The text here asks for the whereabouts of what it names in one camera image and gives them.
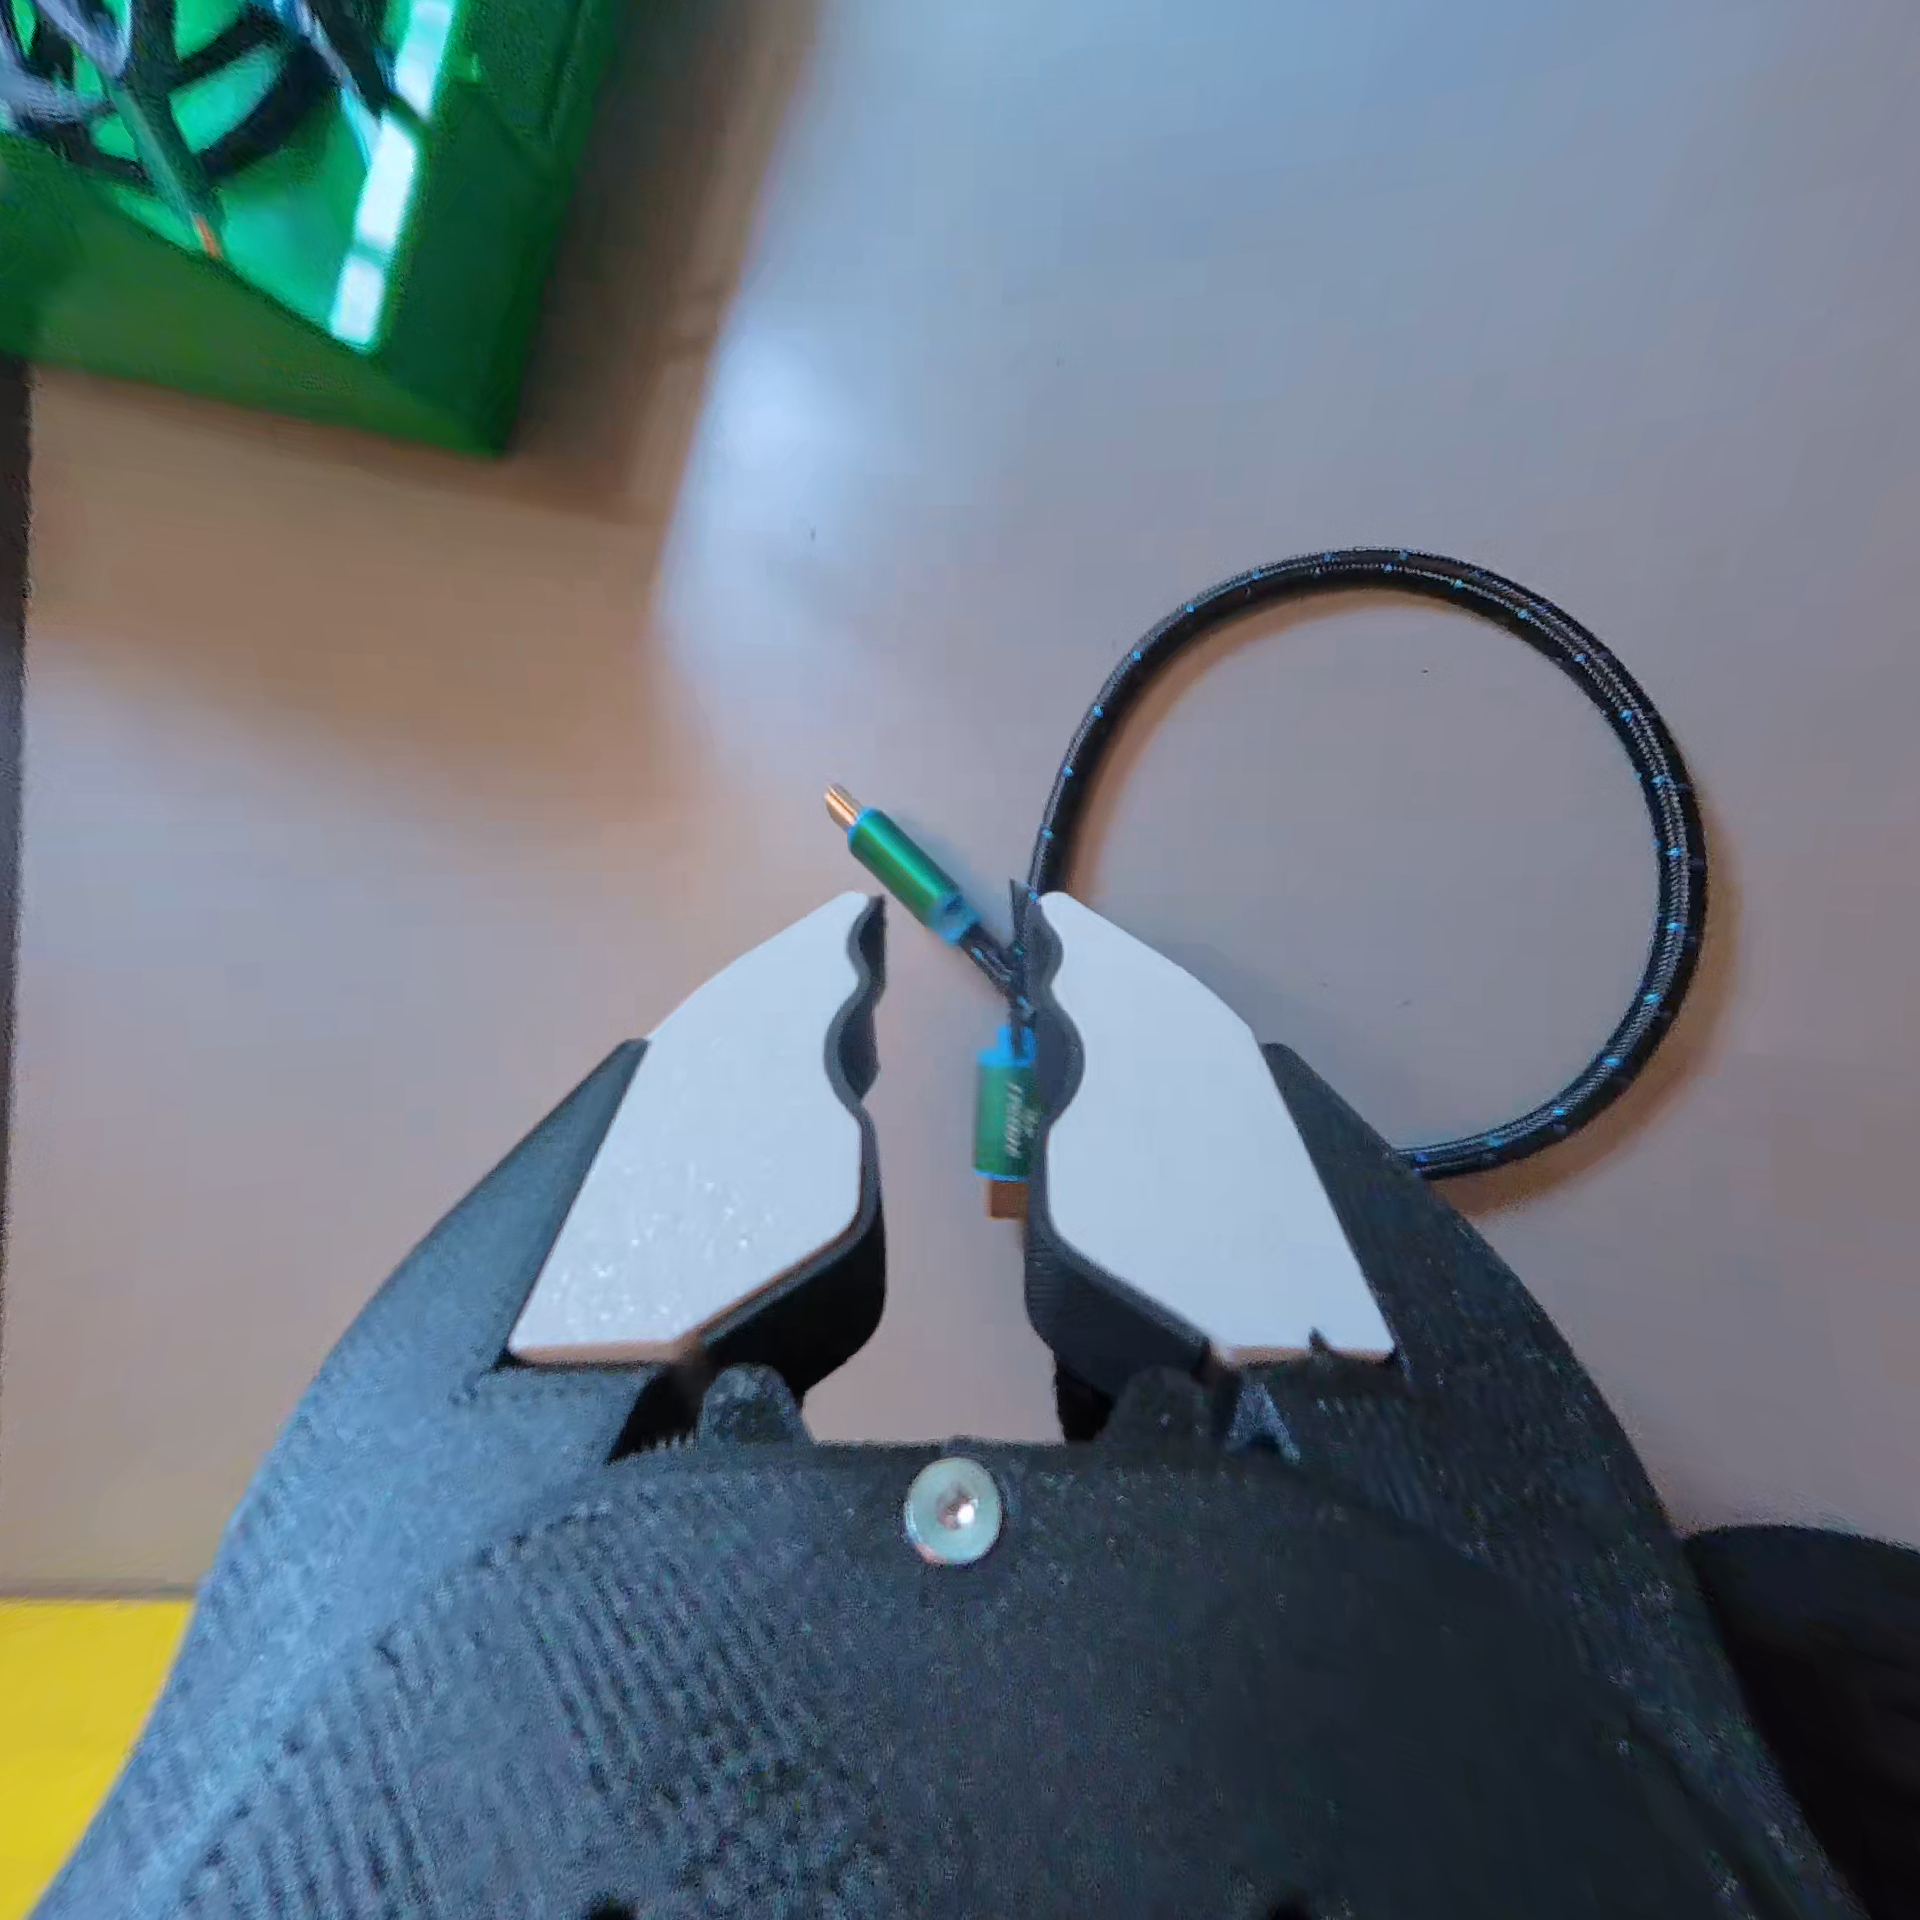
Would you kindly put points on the green plastic bin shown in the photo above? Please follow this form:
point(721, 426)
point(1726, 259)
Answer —
point(224, 347)

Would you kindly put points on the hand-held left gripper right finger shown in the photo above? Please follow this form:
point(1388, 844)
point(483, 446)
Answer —
point(1184, 1141)

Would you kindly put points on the yellow plastic bin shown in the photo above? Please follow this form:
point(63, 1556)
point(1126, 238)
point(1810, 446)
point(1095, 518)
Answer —
point(76, 1725)

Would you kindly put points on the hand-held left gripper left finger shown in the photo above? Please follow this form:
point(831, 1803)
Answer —
point(704, 1141)

